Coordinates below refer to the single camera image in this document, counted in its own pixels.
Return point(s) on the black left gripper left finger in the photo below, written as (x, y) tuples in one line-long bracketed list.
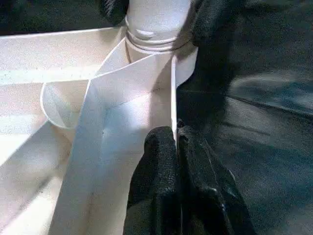
[(156, 188)]

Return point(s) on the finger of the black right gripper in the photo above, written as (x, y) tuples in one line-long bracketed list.
[(113, 11), (210, 22)]

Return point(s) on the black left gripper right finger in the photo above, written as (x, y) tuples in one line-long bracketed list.
[(212, 195)]

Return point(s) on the white plastic table leg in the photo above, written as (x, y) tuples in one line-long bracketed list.
[(156, 19)]

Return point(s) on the white plastic table top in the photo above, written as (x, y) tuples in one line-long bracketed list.
[(61, 110)]

